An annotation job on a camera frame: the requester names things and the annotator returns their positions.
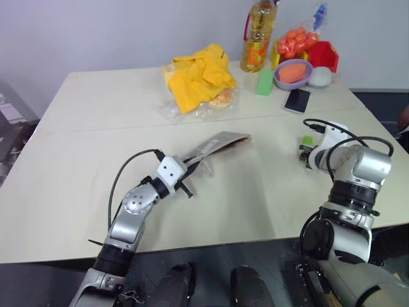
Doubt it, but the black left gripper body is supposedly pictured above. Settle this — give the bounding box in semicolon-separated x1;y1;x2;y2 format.
177;162;194;189

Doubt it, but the dark equipment rack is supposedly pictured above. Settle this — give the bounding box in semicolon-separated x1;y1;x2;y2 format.
0;81;41;188

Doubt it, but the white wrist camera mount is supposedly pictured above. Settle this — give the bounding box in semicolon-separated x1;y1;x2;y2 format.
308;121;351;174
156;155;189;195

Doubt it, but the person at table edge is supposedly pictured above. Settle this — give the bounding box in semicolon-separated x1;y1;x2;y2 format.
397;104;409;137

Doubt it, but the cooking oil bottle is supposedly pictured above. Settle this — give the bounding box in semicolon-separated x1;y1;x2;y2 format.
239;0;279;74

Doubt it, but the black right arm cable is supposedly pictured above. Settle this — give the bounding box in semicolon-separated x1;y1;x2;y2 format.
302;118;394;158

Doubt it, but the black smartphone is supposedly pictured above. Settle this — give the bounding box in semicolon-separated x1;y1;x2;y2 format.
284;88;312;114

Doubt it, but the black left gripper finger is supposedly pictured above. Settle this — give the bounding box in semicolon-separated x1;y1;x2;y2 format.
183;155;209;169
177;180;196;200

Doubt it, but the yellow cloth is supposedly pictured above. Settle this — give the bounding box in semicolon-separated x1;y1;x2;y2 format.
167;43;238;114

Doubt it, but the clear plastic bread bag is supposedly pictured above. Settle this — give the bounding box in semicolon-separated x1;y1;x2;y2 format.
155;63;241;121

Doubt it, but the green rectangular block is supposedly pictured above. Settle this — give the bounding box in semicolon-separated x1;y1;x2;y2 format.
255;68;274;97

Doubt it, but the red box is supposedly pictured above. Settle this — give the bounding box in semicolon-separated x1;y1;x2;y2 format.
305;40;341;74

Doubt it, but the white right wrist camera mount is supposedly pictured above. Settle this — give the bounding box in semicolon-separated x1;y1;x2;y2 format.
308;121;351;174

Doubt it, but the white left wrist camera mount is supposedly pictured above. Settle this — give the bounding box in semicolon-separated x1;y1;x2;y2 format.
156;155;189;195

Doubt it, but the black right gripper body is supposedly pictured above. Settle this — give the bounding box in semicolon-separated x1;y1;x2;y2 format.
305;146;320;171

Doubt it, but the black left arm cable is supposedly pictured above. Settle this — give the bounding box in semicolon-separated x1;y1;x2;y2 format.
107;148;164;232

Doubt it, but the dark rounded shape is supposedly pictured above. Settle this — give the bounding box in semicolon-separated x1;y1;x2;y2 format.
152;261;196;307

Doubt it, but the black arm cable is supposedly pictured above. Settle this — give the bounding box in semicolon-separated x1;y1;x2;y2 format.
107;148;164;232
302;118;394;158

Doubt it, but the yellow plastic holder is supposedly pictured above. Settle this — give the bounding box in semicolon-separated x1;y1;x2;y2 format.
270;39;282;72

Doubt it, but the purple bowl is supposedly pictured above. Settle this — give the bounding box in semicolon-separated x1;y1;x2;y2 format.
273;58;314;90

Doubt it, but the clear grid zip pouch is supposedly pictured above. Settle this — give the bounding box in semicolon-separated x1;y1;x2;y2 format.
182;130;254;177

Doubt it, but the white round container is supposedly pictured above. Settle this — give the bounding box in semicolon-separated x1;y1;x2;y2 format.
307;67;334;90

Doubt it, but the bag of orange balls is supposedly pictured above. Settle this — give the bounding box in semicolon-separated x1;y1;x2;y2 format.
275;3;330;61

